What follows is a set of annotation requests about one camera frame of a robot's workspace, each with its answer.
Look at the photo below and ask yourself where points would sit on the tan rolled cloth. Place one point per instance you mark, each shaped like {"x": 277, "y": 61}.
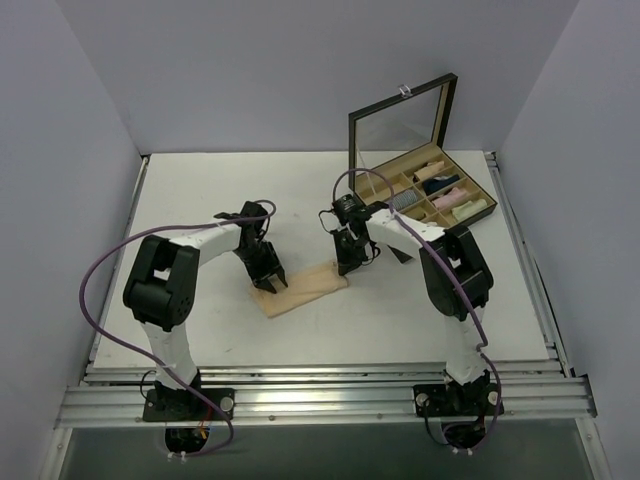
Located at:
{"x": 417, "y": 214}

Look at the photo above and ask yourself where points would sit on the beige underwear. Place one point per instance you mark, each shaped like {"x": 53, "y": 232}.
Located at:
{"x": 303, "y": 288}

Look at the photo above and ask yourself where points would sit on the beige rolled cloth top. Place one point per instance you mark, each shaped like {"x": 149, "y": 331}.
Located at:
{"x": 427, "y": 171}

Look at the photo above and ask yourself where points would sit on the cream rolled cloth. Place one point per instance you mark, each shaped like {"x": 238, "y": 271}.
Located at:
{"x": 468, "y": 209}

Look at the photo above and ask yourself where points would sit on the black compartment storage box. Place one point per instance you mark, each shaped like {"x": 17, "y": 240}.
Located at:
{"x": 396, "y": 154}

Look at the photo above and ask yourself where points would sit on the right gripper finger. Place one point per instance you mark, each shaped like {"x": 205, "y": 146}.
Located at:
{"x": 342, "y": 263}
{"x": 353, "y": 261}

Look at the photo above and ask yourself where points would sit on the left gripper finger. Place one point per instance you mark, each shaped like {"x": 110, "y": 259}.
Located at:
{"x": 280, "y": 274}
{"x": 265, "y": 285}

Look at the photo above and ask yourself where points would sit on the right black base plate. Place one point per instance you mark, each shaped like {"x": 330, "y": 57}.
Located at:
{"x": 454, "y": 400}

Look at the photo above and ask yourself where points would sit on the aluminium front rail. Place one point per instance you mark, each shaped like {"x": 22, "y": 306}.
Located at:
{"x": 329, "y": 404}

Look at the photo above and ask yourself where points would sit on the navy rolled cloth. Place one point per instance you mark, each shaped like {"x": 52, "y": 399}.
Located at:
{"x": 435, "y": 184}

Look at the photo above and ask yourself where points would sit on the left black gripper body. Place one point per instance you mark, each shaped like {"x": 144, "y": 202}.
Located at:
{"x": 265, "y": 265}

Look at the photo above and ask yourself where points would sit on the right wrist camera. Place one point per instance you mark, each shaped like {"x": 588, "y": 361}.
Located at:
{"x": 345, "y": 206}

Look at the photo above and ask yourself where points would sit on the grey striped rolled cloth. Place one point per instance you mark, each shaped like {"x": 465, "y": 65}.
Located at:
{"x": 405, "y": 199}

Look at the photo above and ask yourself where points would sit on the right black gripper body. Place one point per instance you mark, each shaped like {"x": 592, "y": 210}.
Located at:
{"x": 347, "y": 247}

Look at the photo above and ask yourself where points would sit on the aluminium rail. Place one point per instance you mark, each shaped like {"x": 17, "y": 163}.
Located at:
{"x": 329, "y": 404}
{"x": 532, "y": 277}

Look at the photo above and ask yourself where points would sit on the pink rolled cloth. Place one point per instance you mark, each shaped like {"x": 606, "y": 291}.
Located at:
{"x": 449, "y": 198}

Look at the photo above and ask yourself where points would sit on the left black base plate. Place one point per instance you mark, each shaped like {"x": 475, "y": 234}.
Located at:
{"x": 180, "y": 406}

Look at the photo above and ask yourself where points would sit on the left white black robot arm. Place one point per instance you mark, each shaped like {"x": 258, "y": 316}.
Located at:
{"x": 161, "y": 288}

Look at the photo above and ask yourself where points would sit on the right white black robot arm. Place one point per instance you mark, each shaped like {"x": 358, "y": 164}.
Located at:
{"x": 457, "y": 277}

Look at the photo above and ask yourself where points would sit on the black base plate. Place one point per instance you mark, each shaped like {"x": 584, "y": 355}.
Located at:
{"x": 454, "y": 400}
{"x": 180, "y": 406}

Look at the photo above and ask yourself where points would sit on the right side aluminium rail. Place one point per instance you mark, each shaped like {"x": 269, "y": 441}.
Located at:
{"x": 532, "y": 277}

